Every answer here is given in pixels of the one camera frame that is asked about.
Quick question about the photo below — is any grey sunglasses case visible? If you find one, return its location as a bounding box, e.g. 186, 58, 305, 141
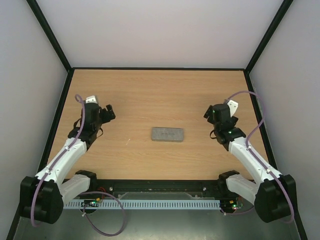
151, 127, 184, 143

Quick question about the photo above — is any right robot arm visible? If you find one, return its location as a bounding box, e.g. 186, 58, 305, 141
204, 100, 297, 223

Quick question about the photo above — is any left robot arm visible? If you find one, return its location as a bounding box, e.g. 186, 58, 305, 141
18, 97, 116, 224

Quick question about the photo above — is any grey metal front tray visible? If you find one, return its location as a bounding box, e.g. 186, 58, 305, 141
14, 193, 300, 240

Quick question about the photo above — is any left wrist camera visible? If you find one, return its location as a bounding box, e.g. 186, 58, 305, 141
85, 95, 99, 104

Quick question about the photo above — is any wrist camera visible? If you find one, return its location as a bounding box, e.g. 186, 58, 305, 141
226, 99, 239, 117
85, 95, 99, 104

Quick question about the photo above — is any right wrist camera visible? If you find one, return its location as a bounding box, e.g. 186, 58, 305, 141
226, 99, 239, 117

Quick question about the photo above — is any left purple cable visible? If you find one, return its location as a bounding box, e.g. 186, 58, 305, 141
31, 94, 126, 236

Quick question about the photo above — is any black enclosure frame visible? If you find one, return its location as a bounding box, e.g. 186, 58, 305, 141
6, 0, 309, 240

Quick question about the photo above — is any black front mounting rail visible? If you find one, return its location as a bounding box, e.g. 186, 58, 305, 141
84, 179, 244, 200

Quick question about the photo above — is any light blue slotted cable duct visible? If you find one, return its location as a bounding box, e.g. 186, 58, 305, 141
64, 199, 221, 210

